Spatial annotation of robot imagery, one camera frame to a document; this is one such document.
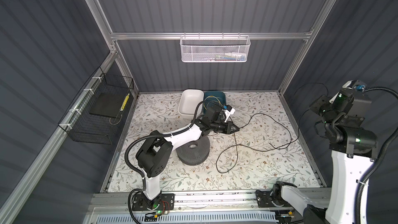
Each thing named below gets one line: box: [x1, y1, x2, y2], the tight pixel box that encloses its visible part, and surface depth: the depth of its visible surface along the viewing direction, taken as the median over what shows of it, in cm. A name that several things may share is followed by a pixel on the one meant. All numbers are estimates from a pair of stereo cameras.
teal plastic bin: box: [202, 90, 227, 116], surface depth 114 cm
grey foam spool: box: [175, 135, 211, 166], surface depth 86 cm
